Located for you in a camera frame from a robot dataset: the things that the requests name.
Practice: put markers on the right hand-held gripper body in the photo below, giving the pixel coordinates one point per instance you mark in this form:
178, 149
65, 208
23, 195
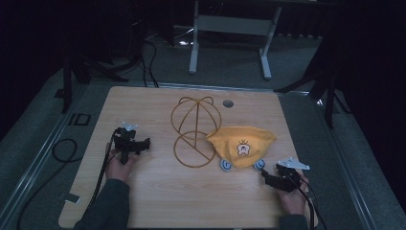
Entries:
288, 177

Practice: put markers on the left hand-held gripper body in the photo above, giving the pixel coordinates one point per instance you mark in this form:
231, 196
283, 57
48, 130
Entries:
126, 142

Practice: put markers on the person's right hand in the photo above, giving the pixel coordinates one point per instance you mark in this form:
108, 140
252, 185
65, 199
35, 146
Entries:
294, 201

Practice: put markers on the person's left hand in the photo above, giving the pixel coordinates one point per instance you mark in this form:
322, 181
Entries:
119, 169

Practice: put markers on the yellow hat with bear print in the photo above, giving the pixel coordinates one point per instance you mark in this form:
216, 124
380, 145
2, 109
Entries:
236, 143

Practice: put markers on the black tripod stand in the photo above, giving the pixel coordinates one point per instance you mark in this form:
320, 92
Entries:
68, 83
330, 92

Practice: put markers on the grey round table grommet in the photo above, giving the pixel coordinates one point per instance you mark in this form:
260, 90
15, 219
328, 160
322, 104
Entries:
228, 103

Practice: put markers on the white metal desk frame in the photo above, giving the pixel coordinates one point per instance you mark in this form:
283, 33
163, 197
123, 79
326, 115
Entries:
233, 25

